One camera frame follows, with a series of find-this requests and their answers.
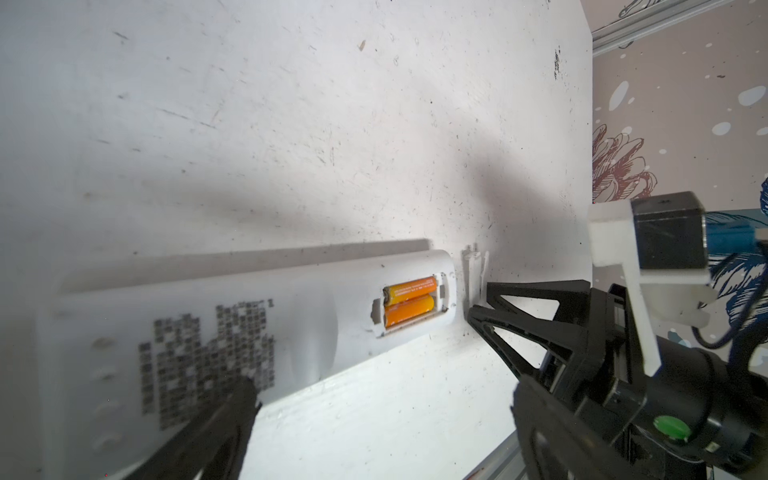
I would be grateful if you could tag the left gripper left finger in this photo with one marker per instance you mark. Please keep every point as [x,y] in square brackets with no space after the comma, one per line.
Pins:
[211,446]

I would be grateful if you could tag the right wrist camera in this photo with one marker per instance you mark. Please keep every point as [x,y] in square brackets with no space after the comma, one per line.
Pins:
[660,244]

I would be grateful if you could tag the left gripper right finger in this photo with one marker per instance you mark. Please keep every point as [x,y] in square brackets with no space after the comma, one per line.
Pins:
[593,442]

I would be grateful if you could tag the white remote control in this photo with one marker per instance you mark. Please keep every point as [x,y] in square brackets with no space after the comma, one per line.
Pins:
[122,370]

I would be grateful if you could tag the white battery compartment cover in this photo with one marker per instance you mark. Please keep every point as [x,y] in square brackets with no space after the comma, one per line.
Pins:
[475,264]

